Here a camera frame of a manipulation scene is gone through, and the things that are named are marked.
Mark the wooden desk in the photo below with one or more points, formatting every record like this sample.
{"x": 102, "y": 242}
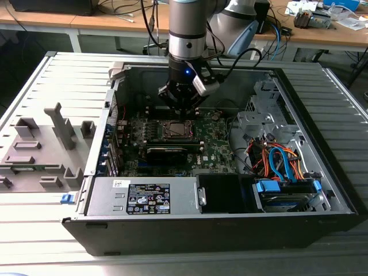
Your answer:
{"x": 43, "y": 17}

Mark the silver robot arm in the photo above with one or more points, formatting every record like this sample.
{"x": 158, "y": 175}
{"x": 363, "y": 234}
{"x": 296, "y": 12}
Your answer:
{"x": 187, "y": 28}

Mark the green motherboard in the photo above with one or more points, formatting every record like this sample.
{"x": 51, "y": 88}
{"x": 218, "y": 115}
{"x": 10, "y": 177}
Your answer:
{"x": 212, "y": 143}

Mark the black PC case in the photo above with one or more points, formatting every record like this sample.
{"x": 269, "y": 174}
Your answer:
{"x": 172, "y": 235}

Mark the grey power supply unit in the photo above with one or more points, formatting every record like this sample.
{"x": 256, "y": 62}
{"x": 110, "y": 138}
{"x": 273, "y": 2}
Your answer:
{"x": 109, "y": 198}

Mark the blue case latch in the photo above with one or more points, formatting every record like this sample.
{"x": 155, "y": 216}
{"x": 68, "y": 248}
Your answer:
{"x": 66, "y": 199}

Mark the black plastic shroud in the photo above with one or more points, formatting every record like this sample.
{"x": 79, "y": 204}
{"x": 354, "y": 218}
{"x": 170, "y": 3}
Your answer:
{"x": 221, "y": 195}

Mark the silver coin battery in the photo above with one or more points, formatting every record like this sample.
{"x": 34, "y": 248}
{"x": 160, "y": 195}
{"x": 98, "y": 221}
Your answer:
{"x": 216, "y": 116}

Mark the grey electronic device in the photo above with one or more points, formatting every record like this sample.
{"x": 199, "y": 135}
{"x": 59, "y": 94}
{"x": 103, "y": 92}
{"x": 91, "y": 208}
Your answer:
{"x": 316, "y": 20}

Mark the black desktop box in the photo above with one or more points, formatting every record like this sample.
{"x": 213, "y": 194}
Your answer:
{"x": 263, "y": 20}

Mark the metal drive cage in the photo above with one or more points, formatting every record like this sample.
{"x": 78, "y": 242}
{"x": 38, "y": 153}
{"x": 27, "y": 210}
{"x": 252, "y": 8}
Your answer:
{"x": 260, "y": 118}

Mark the CPU socket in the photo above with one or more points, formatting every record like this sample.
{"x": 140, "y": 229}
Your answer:
{"x": 178, "y": 139}

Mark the hard disk blue carrier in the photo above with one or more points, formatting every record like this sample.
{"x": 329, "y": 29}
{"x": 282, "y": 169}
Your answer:
{"x": 281, "y": 201}

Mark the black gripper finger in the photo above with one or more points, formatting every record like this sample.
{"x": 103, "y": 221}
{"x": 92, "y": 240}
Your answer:
{"x": 198, "y": 102}
{"x": 166, "y": 95}

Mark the blue cardboard box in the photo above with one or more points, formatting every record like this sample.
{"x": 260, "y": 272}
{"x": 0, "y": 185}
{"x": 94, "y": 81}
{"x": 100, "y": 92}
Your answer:
{"x": 342, "y": 3}

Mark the office chair base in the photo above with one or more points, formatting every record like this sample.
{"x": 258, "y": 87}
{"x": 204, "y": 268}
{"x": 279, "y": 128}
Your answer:
{"x": 151, "y": 49}

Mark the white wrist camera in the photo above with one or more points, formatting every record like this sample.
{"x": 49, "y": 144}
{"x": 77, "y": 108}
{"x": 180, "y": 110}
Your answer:
{"x": 202, "y": 87}

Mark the black graphics card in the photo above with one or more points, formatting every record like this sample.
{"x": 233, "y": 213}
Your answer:
{"x": 166, "y": 156}

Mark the grey parts rack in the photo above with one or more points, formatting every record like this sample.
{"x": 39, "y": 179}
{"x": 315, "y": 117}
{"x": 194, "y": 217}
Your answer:
{"x": 49, "y": 138}

